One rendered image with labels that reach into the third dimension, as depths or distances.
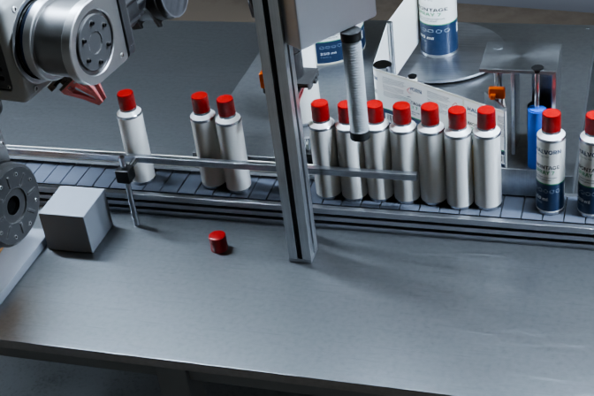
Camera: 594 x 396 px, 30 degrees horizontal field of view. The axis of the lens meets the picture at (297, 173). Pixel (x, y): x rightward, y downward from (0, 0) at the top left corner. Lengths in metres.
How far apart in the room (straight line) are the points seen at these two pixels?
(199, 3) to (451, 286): 3.50
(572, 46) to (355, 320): 1.02
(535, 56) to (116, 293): 0.89
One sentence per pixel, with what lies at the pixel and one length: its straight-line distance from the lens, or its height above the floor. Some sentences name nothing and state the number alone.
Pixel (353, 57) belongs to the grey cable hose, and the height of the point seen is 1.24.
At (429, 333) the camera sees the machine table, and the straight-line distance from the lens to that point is 1.92.
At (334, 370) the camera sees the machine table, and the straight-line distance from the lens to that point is 1.87.
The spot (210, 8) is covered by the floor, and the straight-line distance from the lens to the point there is 5.26.
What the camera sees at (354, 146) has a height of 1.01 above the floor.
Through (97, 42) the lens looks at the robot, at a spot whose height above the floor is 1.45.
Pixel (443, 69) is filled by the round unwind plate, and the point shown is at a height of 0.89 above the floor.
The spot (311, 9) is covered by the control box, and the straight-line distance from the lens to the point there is 1.82.
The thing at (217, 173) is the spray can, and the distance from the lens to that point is 2.24.
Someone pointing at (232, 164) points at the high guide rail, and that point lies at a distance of 2.17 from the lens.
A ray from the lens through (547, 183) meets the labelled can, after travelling 2.06.
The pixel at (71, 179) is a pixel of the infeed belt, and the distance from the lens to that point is 2.39.
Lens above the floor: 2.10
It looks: 32 degrees down
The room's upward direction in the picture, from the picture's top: 7 degrees counter-clockwise
